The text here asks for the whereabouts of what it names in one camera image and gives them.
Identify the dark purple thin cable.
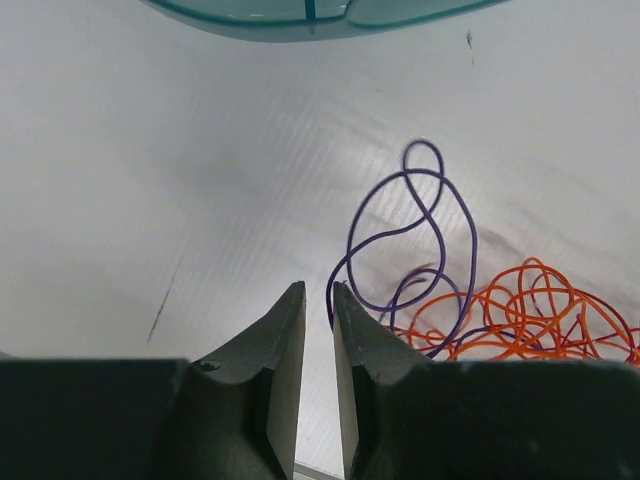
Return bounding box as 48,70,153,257
326,138,479,360

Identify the teal transparent plastic bin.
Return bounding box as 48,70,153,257
145,0,497,43

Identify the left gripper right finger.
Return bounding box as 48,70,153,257
332,283,430,479

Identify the orange red cable bundle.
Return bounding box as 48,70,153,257
389,257,640,366

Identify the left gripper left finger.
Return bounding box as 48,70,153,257
154,281,306,479

